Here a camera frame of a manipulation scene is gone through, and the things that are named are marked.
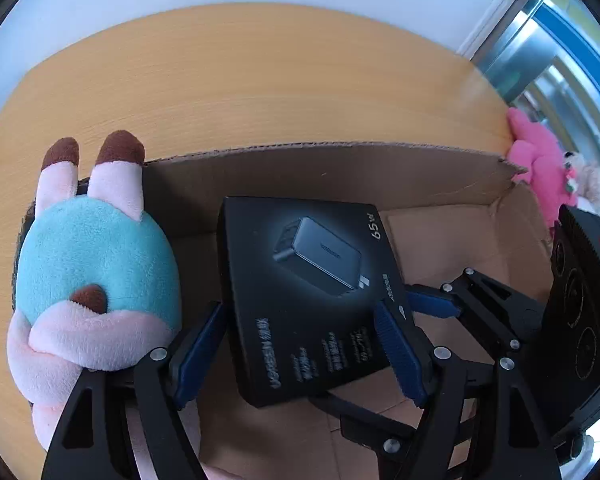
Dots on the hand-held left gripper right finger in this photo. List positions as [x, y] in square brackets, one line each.
[399, 360]

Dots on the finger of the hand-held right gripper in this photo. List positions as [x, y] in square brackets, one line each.
[365, 422]
[432, 303]

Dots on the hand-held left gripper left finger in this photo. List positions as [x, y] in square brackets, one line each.
[196, 360]

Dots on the black charger box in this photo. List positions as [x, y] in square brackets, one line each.
[305, 310]

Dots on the brown cardboard box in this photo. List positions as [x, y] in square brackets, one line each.
[280, 175]

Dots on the wooden desktop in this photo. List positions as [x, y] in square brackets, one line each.
[230, 85]

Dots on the teal and pink plush toy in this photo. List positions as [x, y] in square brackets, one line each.
[95, 260]

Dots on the cream plush bear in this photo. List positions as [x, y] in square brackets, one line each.
[592, 175]

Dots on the metal window frame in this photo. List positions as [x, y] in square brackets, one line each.
[545, 50]

